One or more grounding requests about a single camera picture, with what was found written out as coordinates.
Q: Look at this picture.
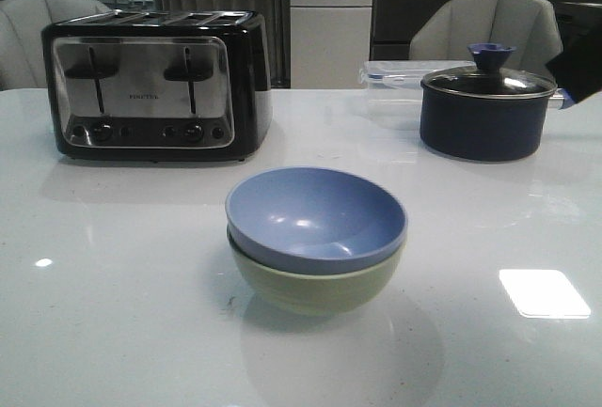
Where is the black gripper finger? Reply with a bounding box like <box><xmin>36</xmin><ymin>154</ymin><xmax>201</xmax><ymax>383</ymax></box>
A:
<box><xmin>546</xmin><ymin>25</ymin><xmax>601</xmax><ymax>104</ymax></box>

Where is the blue bowl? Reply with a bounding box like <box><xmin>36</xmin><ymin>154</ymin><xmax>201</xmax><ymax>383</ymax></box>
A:
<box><xmin>225</xmin><ymin>166</ymin><xmax>408</xmax><ymax>275</ymax></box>

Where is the green bowl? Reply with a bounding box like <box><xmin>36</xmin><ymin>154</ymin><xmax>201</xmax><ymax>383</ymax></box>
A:
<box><xmin>227</xmin><ymin>233</ymin><xmax>406</xmax><ymax>316</ymax></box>

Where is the grey armchair right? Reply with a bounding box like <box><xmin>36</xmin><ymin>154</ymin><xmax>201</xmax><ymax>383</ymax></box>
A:
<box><xmin>409</xmin><ymin>0</ymin><xmax>563</xmax><ymax>77</ymax></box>

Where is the grey armchair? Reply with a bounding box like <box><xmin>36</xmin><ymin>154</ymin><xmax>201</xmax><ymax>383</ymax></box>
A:
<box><xmin>409</xmin><ymin>0</ymin><xmax>563</xmax><ymax>77</ymax></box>
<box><xmin>1</xmin><ymin>0</ymin><xmax>110</xmax><ymax>90</ymax></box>

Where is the glass pot lid blue knob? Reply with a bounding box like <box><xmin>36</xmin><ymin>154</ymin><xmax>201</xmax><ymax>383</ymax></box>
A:
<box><xmin>420</xmin><ymin>42</ymin><xmax>557</xmax><ymax>100</ymax></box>

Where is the dark blue saucepan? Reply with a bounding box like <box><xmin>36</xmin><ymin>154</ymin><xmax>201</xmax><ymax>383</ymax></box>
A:
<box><xmin>420</xmin><ymin>86</ymin><xmax>575</xmax><ymax>162</ymax></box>

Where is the clear plastic food container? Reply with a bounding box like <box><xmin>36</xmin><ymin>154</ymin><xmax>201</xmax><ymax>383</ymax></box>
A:
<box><xmin>359</xmin><ymin>60</ymin><xmax>475</xmax><ymax>131</ymax></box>

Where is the white drawer cabinet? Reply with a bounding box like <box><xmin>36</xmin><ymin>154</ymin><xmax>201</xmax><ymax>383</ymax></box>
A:
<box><xmin>290</xmin><ymin>0</ymin><xmax>372</xmax><ymax>89</ymax></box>

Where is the black chrome four-slot toaster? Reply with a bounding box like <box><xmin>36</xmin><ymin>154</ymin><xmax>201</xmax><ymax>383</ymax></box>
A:
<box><xmin>41</xmin><ymin>9</ymin><xmax>272</xmax><ymax>162</ymax></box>

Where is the grey armchair left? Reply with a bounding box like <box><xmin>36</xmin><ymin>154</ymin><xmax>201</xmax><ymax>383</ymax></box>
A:
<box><xmin>1</xmin><ymin>0</ymin><xmax>110</xmax><ymax>90</ymax></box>

